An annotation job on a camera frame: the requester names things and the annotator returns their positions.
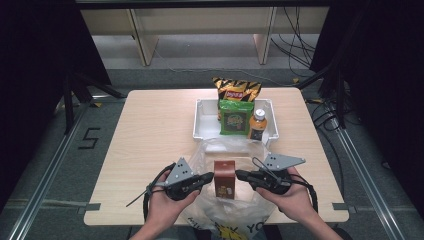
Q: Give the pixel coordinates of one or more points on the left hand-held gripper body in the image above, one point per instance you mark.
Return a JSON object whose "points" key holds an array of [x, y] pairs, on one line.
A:
{"points": [[181, 180]]}

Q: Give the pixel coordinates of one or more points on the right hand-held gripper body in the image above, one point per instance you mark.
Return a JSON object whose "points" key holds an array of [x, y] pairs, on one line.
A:
{"points": [[276, 180]]}

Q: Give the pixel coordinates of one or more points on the brown drink carton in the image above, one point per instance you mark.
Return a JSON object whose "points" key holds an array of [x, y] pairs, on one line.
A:
{"points": [[224, 180]]}

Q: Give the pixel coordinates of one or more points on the clear plastic shopping bag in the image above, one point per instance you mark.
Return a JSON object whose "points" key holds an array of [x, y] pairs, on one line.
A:
{"points": [[230, 213]]}

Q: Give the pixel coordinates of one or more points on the orange drink bottle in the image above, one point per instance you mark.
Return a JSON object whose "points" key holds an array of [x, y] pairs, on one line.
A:
{"points": [[257, 126]]}

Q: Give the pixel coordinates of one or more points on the white plastic bin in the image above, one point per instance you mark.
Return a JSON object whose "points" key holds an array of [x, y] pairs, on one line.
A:
{"points": [[205, 123]]}

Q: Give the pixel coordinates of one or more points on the green snack packet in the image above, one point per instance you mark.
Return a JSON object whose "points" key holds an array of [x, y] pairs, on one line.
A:
{"points": [[236, 120]]}

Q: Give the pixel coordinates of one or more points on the yellow black chips packet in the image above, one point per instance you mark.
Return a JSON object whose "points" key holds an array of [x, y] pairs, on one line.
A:
{"points": [[236, 90]]}

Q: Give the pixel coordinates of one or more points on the person's right hand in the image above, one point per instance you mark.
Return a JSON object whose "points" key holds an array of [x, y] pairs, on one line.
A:
{"points": [[295, 203]]}

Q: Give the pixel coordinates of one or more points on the person's left hand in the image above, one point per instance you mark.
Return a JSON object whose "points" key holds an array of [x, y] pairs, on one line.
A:
{"points": [[166, 210]]}

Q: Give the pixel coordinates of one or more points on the black metal stand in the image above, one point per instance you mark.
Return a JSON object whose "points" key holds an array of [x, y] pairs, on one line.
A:
{"points": [[68, 100], [339, 100]]}

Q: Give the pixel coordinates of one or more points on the dark curtain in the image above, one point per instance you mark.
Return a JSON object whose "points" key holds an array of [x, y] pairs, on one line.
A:
{"points": [[383, 83], [33, 83]]}

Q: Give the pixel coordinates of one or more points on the light wooden desk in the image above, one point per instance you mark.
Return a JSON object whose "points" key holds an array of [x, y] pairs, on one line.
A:
{"points": [[200, 20]]}

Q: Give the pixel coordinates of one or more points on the aluminium floor rail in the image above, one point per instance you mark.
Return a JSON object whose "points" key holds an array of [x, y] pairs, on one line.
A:
{"points": [[43, 186], [366, 180]]}

